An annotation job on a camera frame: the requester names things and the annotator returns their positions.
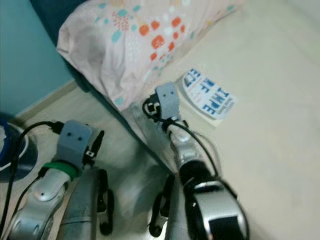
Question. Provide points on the white book with blue print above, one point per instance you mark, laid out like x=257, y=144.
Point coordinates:
x=207, y=95

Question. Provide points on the pink dotted pillow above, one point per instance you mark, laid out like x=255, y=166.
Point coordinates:
x=125, y=50

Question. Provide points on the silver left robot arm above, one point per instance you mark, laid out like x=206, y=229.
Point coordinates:
x=47, y=192

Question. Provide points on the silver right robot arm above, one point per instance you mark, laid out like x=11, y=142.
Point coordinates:
x=215, y=215

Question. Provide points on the grey left robot leg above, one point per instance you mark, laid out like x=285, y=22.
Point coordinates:
x=85, y=210

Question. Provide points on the grey robot leg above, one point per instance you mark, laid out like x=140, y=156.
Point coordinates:
x=85, y=210
x=175, y=220

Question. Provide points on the blue plastic bucket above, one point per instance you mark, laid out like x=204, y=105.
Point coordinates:
x=25, y=155

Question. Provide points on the grey right robot leg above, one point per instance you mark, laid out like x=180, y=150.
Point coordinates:
x=175, y=220

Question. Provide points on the beige mattress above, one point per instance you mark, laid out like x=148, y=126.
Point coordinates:
x=270, y=140

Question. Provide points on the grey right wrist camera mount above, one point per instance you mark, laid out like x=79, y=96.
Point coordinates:
x=167, y=100

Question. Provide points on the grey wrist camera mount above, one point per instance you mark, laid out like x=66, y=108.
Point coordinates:
x=167, y=100
x=75, y=140

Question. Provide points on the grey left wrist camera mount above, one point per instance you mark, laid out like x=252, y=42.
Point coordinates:
x=75, y=140

